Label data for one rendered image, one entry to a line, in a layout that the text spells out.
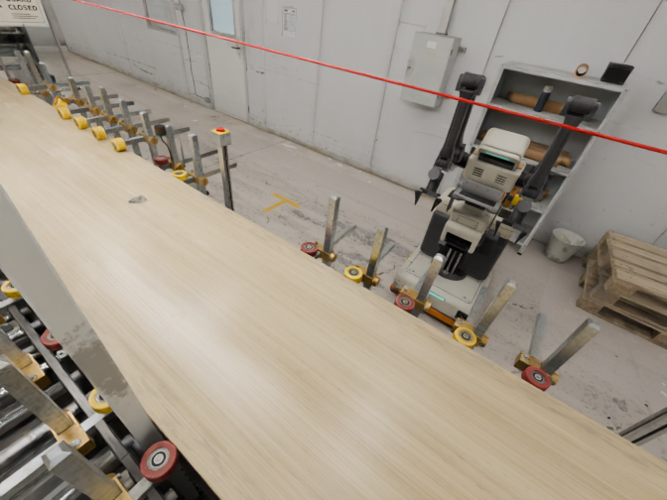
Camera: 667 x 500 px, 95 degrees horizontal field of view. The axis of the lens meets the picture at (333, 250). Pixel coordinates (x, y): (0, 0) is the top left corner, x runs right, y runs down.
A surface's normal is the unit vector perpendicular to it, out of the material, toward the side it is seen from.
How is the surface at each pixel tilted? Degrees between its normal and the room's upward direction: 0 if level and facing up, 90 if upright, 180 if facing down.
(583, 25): 90
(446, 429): 0
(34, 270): 90
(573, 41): 90
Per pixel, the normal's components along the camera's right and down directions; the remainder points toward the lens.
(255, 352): 0.11, -0.77
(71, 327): 0.80, 0.44
